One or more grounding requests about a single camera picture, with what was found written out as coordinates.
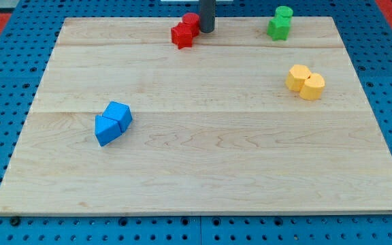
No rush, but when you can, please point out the red cylinder block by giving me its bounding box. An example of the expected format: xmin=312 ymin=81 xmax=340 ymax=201
xmin=182 ymin=12 xmax=199 ymax=37

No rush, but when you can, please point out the green star block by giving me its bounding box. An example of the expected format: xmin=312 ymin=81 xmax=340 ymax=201
xmin=267 ymin=17 xmax=291 ymax=41

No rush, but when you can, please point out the blue triangle block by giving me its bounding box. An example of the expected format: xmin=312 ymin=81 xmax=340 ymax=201
xmin=95 ymin=115 xmax=122 ymax=146

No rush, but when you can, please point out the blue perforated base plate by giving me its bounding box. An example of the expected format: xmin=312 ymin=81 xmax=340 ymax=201
xmin=0 ymin=1 xmax=392 ymax=244

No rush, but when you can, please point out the wooden board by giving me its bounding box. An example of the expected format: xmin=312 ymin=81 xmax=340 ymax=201
xmin=0 ymin=17 xmax=392 ymax=216

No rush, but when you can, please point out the yellow heart block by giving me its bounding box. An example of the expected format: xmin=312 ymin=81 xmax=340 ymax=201
xmin=299 ymin=73 xmax=325 ymax=101

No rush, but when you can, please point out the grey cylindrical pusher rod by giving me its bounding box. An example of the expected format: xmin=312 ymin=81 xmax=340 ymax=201
xmin=199 ymin=0 xmax=216 ymax=33

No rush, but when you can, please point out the blue cube block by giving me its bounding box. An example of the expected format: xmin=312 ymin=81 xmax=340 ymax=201
xmin=102 ymin=101 xmax=133 ymax=133

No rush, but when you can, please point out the green cylinder block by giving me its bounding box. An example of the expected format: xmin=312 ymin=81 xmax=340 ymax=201
xmin=275 ymin=5 xmax=293 ymax=27

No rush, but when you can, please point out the red star block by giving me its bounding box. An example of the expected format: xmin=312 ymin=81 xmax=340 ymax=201
xmin=171 ymin=22 xmax=193 ymax=49

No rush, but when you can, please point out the yellow hexagon block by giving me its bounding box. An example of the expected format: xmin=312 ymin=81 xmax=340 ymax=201
xmin=285 ymin=64 xmax=312 ymax=92

